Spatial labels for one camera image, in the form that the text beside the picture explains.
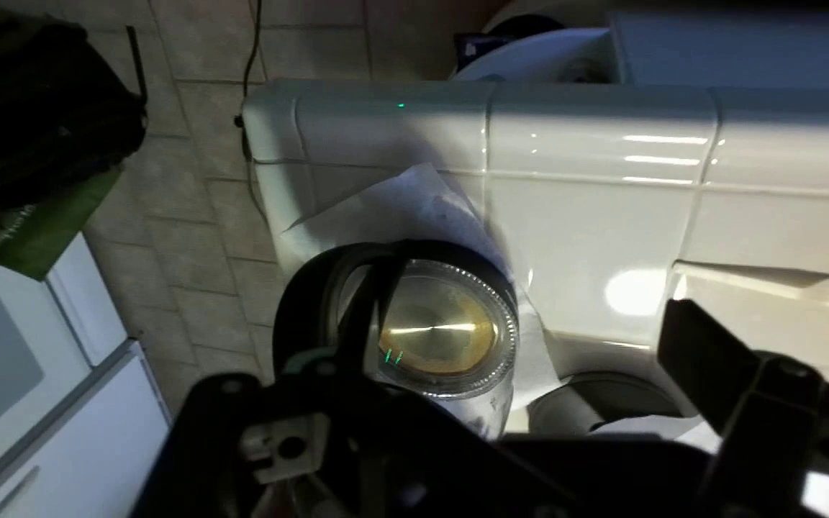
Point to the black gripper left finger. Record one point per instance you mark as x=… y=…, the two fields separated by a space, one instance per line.
x=251 y=451

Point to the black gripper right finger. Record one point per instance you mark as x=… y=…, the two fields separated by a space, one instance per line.
x=759 y=405

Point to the black coffee maker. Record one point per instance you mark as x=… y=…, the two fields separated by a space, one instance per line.
x=431 y=333

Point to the white counter with round shelves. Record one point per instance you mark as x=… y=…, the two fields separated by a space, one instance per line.
x=605 y=192

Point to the white refrigerator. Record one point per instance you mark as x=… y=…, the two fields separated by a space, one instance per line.
x=28 y=405

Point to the green box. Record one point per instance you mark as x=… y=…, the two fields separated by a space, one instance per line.
x=41 y=232

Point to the black bag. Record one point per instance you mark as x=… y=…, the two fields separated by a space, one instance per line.
x=41 y=106

